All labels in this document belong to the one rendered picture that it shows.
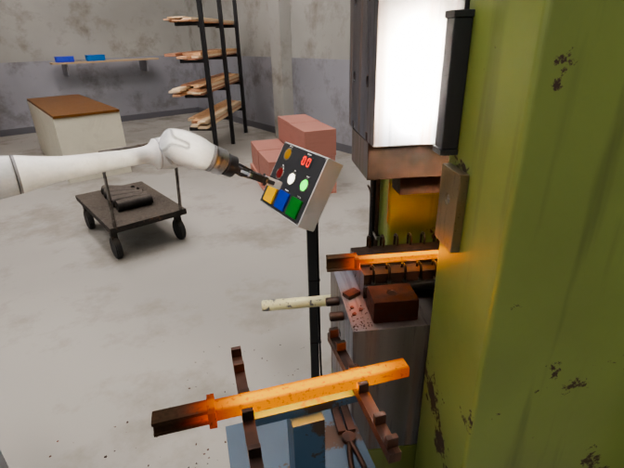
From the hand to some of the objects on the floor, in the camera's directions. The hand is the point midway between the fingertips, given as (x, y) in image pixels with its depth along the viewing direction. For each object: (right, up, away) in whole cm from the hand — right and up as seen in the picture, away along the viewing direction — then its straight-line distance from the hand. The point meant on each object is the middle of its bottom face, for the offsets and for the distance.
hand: (272, 182), depth 156 cm
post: (+16, -94, +64) cm, 115 cm away
